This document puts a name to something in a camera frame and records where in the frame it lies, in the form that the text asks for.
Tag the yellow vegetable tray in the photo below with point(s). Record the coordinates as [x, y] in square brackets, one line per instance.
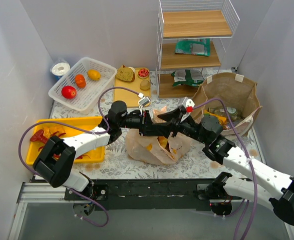
[86, 123]

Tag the white tape roll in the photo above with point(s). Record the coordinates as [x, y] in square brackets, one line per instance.
[60, 69]

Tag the small bread roll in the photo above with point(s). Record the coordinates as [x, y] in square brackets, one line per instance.
[145, 85]

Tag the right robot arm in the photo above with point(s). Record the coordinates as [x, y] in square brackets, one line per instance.
[279, 185]

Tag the red toy lobster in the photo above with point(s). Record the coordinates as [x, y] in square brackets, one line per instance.
[39, 136]

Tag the orange mango gummy packet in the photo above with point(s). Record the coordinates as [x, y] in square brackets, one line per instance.
[222, 120]

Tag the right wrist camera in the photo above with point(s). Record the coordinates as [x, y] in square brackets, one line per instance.
[186, 105]

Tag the round bread loaf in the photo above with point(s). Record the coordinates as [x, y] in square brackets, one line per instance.
[125, 74]

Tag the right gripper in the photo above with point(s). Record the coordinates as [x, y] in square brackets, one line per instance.
[176, 124]

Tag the brown burlap tote bag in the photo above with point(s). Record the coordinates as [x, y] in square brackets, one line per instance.
[235, 91]

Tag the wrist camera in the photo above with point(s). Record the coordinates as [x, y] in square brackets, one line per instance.
[186, 105]
[143, 100]

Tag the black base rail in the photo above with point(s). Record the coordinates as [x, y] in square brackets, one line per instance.
[205, 194]

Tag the green white snack packet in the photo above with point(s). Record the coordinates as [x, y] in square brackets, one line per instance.
[186, 77]

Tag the floral table mat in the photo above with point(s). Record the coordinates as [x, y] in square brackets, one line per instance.
[117, 164]

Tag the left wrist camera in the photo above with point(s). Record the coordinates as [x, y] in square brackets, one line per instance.
[143, 100]

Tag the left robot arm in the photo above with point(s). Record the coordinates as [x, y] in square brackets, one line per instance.
[56, 159]

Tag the white plastic basket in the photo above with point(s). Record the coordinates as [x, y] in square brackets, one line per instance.
[87, 97]

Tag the clear glass bottle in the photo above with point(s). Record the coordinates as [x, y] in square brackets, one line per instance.
[233, 113]

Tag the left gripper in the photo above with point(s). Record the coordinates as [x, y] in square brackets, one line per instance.
[146, 124]

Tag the small orange pumpkin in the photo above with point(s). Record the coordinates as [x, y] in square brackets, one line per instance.
[80, 81]

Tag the teal snack packet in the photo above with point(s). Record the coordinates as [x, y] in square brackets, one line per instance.
[199, 47]

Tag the peach plastic grocery bag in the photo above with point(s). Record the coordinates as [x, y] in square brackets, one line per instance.
[156, 150]

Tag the white wire shelf rack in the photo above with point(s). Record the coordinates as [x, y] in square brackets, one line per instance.
[191, 20]

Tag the yellow mango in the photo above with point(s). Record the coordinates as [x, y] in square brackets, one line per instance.
[93, 75]

